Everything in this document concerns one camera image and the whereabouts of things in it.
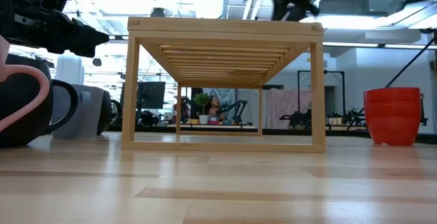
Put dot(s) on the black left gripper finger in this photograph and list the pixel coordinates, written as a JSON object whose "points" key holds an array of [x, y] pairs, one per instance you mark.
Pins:
{"points": [[85, 50], [94, 36]]}

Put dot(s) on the black background robot arm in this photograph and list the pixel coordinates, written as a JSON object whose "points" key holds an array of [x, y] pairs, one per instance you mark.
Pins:
{"points": [[235, 109]]}

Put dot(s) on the white cylinder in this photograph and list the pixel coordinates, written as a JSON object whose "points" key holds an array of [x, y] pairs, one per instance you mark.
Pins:
{"points": [[70, 68]]}

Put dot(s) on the pink mug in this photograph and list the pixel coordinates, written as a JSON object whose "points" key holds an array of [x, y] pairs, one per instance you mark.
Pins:
{"points": [[37, 80]]}

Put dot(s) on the lavender grey mug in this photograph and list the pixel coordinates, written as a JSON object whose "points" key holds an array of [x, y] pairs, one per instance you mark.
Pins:
{"points": [[82, 114]]}

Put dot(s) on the black monitor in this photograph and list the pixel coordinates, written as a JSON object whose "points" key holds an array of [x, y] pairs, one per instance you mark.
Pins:
{"points": [[152, 95]]}

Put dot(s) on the small potted green plant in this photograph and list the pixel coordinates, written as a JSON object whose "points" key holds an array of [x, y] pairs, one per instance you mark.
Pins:
{"points": [[202, 102]]}

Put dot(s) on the wooden slatted rack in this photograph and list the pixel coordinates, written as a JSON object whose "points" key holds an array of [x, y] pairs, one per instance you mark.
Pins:
{"points": [[222, 32]]}

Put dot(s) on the person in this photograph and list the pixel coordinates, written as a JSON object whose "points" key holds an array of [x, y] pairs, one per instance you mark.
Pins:
{"points": [[214, 109]]}

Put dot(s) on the pink hanging cloth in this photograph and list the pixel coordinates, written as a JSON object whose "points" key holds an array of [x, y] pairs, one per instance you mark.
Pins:
{"points": [[286, 108]]}

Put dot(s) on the black metal stand frame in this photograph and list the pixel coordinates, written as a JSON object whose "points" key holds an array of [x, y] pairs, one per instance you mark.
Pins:
{"points": [[321, 72]]}

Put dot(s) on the black diagonal frame strut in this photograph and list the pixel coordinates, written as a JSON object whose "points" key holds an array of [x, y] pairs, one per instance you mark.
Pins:
{"points": [[409, 63]]}

